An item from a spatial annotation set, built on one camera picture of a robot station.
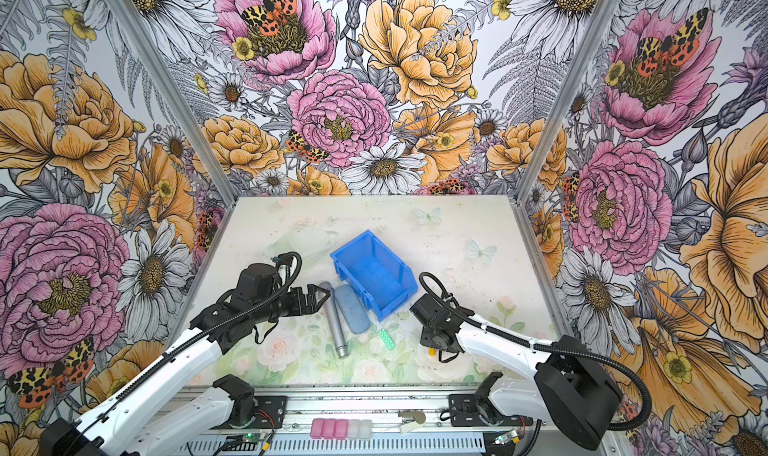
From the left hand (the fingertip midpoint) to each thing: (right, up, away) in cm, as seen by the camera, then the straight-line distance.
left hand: (315, 304), depth 78 cm
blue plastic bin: (+18, +2, +21) cm, 27 cm away
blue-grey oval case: (+9, -6, +11) cm, 15 cm away
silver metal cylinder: (+4, -9, +9) cm, 13 cm away
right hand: (+32, -14, +6) cm, 35 cm away
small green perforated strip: (+19, -12, +7) cm, 24 cm away
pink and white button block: (+8, -27, -7) cm, 30 cm away
